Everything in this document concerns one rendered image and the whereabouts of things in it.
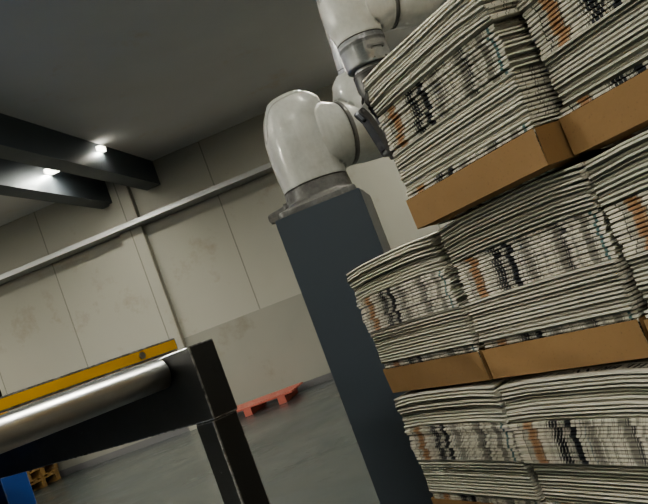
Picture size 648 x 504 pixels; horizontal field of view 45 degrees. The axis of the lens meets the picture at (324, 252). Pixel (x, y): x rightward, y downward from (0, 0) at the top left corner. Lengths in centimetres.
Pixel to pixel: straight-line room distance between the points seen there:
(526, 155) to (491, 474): 52
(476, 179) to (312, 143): 81
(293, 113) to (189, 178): 818
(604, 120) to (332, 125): 99
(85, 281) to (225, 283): 187
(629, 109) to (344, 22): 74
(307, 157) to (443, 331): 68
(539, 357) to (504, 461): 21
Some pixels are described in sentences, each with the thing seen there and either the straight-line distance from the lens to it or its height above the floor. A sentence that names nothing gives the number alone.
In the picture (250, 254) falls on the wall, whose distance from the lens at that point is 960.
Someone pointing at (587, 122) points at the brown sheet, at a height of 86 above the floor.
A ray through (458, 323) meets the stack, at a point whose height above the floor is 69.
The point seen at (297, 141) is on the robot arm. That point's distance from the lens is 172.
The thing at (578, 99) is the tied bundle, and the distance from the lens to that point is 88.
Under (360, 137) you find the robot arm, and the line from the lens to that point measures 178.
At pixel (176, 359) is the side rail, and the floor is 79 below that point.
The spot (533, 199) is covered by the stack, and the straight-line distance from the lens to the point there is 93.
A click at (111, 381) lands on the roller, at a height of 79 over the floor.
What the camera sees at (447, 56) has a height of 101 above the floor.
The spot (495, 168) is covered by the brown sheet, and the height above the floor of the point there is 86.
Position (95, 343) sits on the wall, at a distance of 1040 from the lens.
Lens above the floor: 77
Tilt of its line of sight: 4 degrees up
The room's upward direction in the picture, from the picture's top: 21 degrees counter-clockwise
